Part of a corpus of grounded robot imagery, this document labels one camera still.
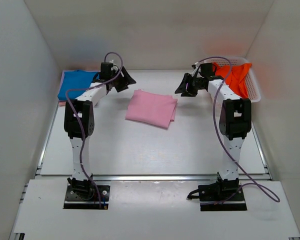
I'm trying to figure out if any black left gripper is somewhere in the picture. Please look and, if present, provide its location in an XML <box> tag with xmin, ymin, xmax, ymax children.
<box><xmin>110</xmin><ymin>67</ymin><xmax>136</xmax><ymax>94</ymax></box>

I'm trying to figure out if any orange t shirt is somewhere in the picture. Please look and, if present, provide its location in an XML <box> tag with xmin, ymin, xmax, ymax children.
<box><xmin>212</xmin><ymin>62</ymin><xmax>252</xmax><ymax>98</ymax></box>

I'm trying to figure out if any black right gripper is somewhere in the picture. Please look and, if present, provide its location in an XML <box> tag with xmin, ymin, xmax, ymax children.
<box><xmin>175</xmin><ymin>74</ymin><xmax>204</xmax><ymax>98</ymax></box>

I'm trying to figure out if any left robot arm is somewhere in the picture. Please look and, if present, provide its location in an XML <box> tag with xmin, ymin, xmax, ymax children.
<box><xmin>64</xmin><ymin>62</ymin><xmax>136</xmax><ymax>201</ymax></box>

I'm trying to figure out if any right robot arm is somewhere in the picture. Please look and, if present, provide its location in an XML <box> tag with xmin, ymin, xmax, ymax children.
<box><xmin>175</xmin><ymin>63</ymin><xmax>252</xmax><ymax>202</ymax></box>

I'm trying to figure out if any folded blue t shirt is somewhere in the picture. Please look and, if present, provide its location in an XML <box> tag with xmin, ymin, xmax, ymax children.
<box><xmin>57</xmin><ymin>69</ymin><xmax>99</xmax><ymax>102</ymax></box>

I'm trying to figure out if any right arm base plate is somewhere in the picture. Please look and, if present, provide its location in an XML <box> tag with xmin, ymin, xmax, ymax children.
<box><xmin>187</xmin><ymin>178</ymin><xmax>248</xmax><ymax>212</ymax></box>

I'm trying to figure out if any aluminium table rail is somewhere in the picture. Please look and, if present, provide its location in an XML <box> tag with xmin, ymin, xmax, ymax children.
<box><xmin>34</xmin><ymin>173</ymin><xmax>271</xmax><ymax>181</ymax></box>

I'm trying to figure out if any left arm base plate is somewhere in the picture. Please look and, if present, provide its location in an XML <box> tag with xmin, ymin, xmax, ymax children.
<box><xmin>63</xmin><ymin>184</ymin><xmax>111</xmax><ymax>210</ymax></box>

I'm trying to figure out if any pink t shirt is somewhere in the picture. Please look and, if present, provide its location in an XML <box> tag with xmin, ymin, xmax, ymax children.
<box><xmin>125</xmin><ymin>89</ymin><xmax>178</xmax><ymax>129</ymax></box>

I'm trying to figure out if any white plastic basket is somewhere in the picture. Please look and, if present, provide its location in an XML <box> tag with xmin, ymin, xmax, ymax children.
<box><xmin>204</xmin><ymin>56</ymin><xmax>261</xmax><ymax>103</ymax></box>

